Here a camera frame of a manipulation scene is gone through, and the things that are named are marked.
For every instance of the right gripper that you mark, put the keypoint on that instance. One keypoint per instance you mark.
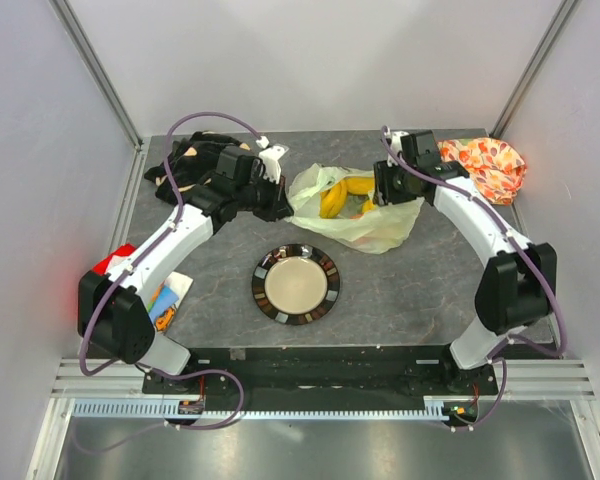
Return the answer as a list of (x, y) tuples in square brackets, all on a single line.
[(383, 193)]

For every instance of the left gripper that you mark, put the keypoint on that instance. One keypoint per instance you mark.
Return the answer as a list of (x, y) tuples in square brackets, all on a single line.
[(279, 207)]

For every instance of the pale green plastic bag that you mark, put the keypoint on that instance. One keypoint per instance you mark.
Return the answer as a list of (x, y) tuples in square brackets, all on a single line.
[(394, 222)]

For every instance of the black rimmed ceramic plate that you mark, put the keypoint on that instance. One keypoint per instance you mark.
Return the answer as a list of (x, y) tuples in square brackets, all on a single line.
[(295, 284)]

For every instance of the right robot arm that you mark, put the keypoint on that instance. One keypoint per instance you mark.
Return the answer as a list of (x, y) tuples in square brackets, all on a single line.
[(518, 283)]

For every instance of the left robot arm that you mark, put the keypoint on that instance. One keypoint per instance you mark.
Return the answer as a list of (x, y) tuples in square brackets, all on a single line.
[(113, 309)]

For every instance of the yellow fake banana bunch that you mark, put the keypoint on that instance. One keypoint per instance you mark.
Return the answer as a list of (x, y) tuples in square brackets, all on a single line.
[(333, 201)]

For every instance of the orange fake fruit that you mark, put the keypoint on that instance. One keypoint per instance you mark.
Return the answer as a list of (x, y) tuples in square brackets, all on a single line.
[(371, 242)]

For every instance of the black floral patterned cloth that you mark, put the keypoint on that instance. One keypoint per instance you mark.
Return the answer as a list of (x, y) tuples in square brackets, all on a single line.
[(190, 161)]

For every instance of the orange floral cloth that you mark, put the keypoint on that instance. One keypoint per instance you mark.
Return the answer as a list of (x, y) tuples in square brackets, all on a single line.
[(496, 168)]

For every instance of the rainbow striped cloth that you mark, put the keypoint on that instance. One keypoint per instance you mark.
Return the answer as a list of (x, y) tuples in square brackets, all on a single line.
[(165, 301)]

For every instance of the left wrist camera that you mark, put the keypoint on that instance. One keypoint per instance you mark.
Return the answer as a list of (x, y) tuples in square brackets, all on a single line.
[(271, 154)]

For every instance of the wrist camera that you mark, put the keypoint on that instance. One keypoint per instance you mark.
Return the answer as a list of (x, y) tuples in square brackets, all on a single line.
[(271, 154), (393, 140)]

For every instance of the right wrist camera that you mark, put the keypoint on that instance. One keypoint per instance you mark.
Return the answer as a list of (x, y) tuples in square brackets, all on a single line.
[(393, 140)]

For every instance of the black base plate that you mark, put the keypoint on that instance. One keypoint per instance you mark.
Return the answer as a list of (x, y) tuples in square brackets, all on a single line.
[(413, 370)]

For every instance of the grey slotted cable duct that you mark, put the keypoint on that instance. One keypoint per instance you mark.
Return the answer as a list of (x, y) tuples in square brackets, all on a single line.
[(185, 408)]

